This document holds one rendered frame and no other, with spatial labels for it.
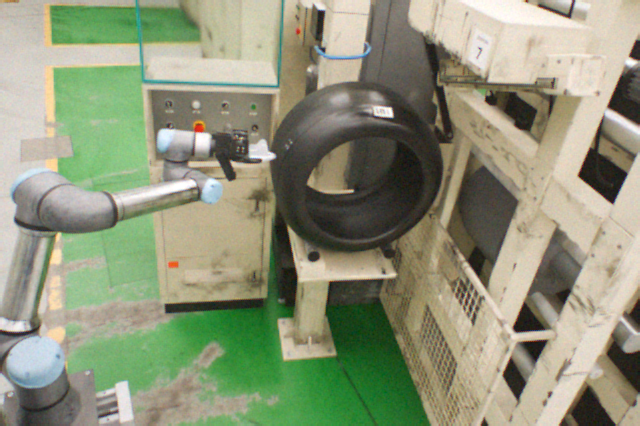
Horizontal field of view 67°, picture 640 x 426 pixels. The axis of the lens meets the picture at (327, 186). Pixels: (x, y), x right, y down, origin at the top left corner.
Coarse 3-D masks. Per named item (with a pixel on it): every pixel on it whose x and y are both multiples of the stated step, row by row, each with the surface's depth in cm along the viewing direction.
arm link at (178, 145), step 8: (160, 136) 145; (168, 136) 145; (176, 136) 146; (184, 136) 147; (192, 136) 148; (160, 144) 145; (168, 144) 145; (176, 144) 146; (184, 144) 146; (192, 144) 147; (160, 152) 147; (168, 152) 147; (176, 152) 147; (184, 152) 148; (192, 152) 148; (176, 160) 148
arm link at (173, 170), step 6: (168, 162) 148; (174, 162) 148; (180, 162) 149; (186, 162) 150; (168, 168) 149; (174, 168) 149; (180, 168) 149; (186, 168) 149; (192, 168) 150; (162, 174) 153; (168, 174) 149; (174, 174) 148; (180, 174) 147; (168, 180) 150; (174, 180) 148
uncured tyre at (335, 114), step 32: (320, 96) 157; (352, 96) 151; (384, 96) 154; (288, 128) 157; (320, 128) 146; (352, 128) 145; (384, 128) 147; (416, 128) 151; (288, 160) 150; (320, 160) 148; (416, 160) 184; (288, 192) 153; (320, 192) 190; (352, 192) 194; (384, 192) 193; (416, 192) 181; (288, 224) 164; (320, 224) 184; (352, 224) 188; (384, 224) 184; (416, 224) 172
